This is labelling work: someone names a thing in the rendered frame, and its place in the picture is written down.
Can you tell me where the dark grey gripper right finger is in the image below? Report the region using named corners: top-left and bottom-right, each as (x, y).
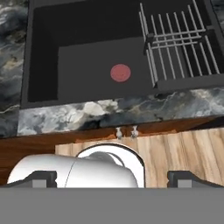
top-left (166, 170), bottom-right (224, 189)

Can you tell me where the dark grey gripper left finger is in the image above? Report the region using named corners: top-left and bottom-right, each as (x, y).
top-left (8, 170), bottom-right (58, 189)

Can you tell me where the black kitchen sink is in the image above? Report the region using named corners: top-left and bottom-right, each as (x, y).
top-left (19, 0), bottom-right (224, 110)

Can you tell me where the red round sink drain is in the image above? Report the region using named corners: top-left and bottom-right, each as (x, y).
top-left (109, 63), bottom-right (132, 84)

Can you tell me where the brown wooden cupboard door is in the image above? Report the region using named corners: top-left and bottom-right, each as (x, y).
top-left (125, 115), bottom-right (224, 138)
top-left (0, 126), bottom-right (127, 186)

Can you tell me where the white round thing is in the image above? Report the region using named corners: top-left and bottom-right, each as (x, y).
top-left (6, 142), bottom-right (146, 189)

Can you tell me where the small silver cupboard knob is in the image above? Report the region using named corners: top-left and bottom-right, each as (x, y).
top-left (115, 126), bottom-right (123, 140)
top-left (130, 125), bottom-right (139, 139)

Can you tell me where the grey wire dish rack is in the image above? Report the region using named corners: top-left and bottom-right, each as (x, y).
top-left (138, 0), bottom-right (221, 88)

